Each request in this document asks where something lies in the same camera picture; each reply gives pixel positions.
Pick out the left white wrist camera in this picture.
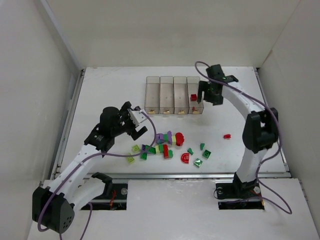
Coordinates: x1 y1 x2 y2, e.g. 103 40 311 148
128 106 147 127

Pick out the red square lego brick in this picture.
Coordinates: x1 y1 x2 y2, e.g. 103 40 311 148
190 94 198 102

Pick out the red arch lego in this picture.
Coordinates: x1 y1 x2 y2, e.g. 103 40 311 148
180 152 190 164

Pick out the red green lego stack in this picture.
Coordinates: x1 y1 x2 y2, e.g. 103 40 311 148
155 144 174 159

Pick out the green square lego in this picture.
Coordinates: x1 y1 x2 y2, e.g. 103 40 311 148
193 158 203 168
202 149 212 159

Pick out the purple lime lego cluster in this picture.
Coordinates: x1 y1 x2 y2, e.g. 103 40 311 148
155 131 177 146

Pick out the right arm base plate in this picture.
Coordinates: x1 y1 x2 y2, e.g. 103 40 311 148
214 182 265 210

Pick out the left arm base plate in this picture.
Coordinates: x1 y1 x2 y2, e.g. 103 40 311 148
90 182 128 211

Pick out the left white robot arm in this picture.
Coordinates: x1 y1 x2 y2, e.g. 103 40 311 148
32 101 149 234

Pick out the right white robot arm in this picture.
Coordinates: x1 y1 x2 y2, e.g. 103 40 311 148
197 64 279 200

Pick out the red round lego stack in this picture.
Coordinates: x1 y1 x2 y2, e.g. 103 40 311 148
175 132 185 147

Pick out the aluminium rail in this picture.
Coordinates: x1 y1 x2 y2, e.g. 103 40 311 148
82 170 292 180

